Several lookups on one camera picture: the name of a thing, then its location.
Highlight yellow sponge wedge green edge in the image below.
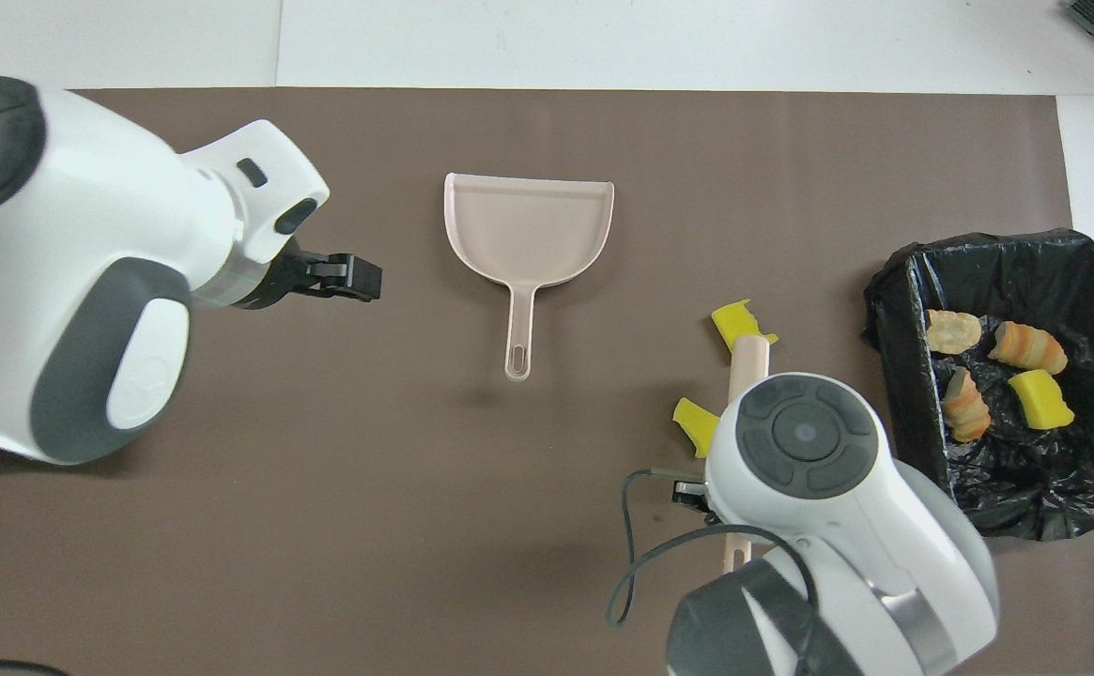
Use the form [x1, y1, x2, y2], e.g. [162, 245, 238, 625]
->
[671, 397, 721, 460]

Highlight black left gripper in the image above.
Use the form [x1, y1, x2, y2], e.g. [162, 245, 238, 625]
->
[260, 239, 383, 309]

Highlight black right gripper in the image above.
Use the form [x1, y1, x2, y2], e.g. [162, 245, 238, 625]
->
[670, 477, 715, 515]

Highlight orange striped toy croissant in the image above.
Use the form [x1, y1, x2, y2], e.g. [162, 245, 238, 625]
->
[988, 321, 1070, 376]

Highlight pale toy pastry piece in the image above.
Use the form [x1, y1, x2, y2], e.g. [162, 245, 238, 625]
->
[927, 309, 983, 356]
[941, 367, 993, 444]

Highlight notched yellow sponge piece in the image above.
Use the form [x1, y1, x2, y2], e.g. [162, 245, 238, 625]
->
[711, 299, 780, 353]

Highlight yellow sponge chunk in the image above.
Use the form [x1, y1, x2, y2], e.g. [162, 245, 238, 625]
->
[1008, 369, 1076, 432]

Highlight brown table mat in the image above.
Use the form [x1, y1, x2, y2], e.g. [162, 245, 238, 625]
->
[0, 89, 1094, 676]

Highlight beige plastic dustpan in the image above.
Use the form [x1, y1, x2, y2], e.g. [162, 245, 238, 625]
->
[443, 172, 616, 383]

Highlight beige hand brush black bristles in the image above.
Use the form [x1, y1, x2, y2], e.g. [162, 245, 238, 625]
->
[723, 336, 771, 569]

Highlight open bin black bag liner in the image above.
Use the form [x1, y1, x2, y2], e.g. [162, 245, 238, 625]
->
[863, 228, 1094, 542]

